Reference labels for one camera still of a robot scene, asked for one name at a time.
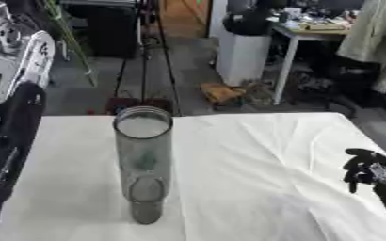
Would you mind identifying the black tripod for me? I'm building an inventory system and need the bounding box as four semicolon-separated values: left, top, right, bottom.
112;0;185;117

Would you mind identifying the yellow object on floor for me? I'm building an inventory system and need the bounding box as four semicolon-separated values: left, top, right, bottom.
200;82;249;106

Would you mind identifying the dark red floor box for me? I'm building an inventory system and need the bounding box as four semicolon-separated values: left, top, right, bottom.
104;96;177;116

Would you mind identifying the white-legged desk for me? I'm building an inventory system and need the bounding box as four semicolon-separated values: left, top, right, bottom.
268;19;353;106

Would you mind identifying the green stand pole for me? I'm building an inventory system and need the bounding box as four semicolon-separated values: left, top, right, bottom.
40;0;100;88

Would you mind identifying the white pedestal cabinet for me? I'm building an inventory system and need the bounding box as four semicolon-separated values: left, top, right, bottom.
214;30;274;88

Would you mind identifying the clear glass cylinder vase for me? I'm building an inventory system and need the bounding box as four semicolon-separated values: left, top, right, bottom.
110;105;175;226

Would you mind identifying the black bag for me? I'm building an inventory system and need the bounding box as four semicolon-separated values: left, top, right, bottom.
220;0;285;37

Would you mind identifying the black cabinet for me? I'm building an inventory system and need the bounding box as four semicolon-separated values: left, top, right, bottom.
84;2;142;59

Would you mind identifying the beige hanging coat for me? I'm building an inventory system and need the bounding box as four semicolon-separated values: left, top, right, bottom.
334;0;386;95

